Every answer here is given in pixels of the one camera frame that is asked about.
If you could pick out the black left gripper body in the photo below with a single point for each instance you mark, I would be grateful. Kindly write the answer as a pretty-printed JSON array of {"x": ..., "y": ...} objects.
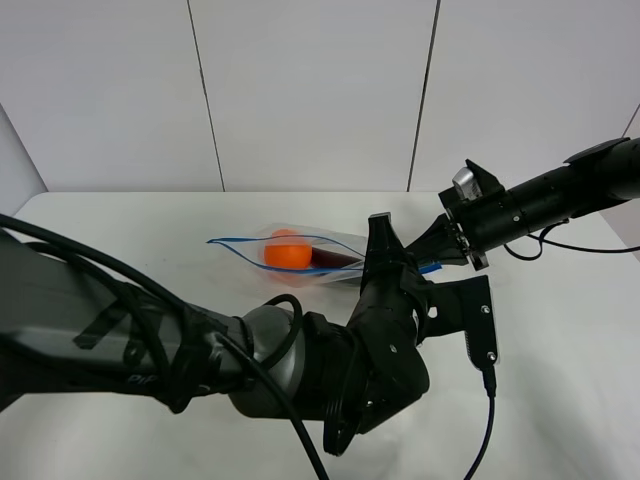
[{"x": 398, "y": 309}]

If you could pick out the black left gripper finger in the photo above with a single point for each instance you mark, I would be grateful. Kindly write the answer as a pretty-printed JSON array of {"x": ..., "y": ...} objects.
[{"x": 383, "y": 245}]

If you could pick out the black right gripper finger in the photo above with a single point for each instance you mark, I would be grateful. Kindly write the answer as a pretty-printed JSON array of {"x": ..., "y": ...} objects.
[
  {"x": 440, "y": 238},
  {"x": 447, "y": 258}
]

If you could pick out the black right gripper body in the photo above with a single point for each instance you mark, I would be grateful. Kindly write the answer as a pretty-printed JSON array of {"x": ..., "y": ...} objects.
[{"x": 466, "y": 215}]

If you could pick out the clear zip bag blue zipper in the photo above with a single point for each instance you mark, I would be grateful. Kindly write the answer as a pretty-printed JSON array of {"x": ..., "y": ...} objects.
[{"x": 245, "y": 253}]

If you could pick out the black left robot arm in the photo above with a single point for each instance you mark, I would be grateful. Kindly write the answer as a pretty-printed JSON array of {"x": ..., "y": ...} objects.
[{"x": 75, "y": 320}]

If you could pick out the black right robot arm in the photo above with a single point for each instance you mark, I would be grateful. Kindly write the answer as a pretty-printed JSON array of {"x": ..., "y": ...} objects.
[{"x": 482, "y": 215}]

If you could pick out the dark purple eggplant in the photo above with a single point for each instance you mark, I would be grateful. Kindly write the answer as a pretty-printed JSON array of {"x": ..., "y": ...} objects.
[{"x": 344, "y": 269}]

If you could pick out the orange fruit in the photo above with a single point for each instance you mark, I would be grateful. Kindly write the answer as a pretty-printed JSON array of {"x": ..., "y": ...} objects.
[{"x": 285, "y": 249}]

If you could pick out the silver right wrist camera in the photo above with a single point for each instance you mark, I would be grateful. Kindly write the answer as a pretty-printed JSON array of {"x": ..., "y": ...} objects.
[{"x": 466, "y": 185}]

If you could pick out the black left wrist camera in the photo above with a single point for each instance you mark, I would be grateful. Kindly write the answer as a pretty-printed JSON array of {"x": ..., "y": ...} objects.
[{"x": 466, "y": 306}]

